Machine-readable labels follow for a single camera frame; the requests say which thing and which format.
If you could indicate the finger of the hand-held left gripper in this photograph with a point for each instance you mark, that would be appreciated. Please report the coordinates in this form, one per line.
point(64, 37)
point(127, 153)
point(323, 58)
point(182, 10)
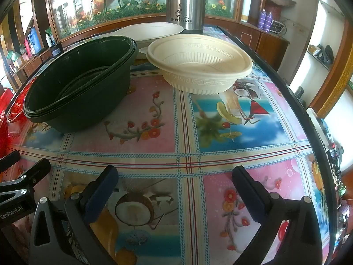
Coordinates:
point(33, 174)
point(9, 161)

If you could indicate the blue jug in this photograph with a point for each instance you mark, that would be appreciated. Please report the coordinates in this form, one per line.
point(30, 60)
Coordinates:
point(35, 41)

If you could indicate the white bottle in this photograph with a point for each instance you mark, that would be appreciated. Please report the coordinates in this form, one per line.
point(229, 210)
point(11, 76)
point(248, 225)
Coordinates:
point(48, 40)

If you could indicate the small black jar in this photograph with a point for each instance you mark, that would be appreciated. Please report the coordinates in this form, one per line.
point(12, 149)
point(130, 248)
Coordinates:
point(56, 51)

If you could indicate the cream patterned bowl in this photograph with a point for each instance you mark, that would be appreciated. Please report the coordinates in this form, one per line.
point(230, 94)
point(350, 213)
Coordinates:
point(193, 69)

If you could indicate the white disposable bowl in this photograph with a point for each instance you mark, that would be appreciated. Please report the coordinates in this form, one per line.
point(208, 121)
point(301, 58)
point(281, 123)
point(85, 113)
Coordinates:
point(149, 31)

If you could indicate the wooden cabinet with flower mural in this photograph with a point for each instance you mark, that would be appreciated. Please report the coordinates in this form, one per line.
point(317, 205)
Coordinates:
point(82, 11)

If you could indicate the printed tablecloth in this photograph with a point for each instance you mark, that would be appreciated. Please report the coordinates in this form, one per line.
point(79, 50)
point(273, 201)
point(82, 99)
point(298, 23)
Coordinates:
point(179, 132)

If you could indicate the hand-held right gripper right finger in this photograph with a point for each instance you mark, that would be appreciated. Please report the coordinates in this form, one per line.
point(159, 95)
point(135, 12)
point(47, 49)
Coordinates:
point(248, 193)

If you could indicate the black plastic bowl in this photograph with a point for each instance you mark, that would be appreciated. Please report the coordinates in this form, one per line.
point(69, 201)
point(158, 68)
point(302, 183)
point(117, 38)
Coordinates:
point(82, 69)
point(91, 116)

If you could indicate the red woven basket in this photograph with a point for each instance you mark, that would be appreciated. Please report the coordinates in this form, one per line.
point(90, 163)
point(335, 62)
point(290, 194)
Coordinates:
point(273, 11)

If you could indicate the stainless steel thermos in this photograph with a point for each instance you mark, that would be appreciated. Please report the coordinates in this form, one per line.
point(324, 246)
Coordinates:
point(186, 5)

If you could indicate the red plastic basket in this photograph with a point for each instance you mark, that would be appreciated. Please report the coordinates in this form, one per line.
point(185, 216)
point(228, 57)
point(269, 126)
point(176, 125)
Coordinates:
point(7, 121)

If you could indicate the wall shelf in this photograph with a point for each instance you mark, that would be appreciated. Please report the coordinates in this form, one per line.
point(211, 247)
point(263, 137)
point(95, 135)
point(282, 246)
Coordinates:
point(322, 55)

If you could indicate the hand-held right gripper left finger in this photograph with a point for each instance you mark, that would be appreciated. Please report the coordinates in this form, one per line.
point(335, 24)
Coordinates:
point(101, 191)

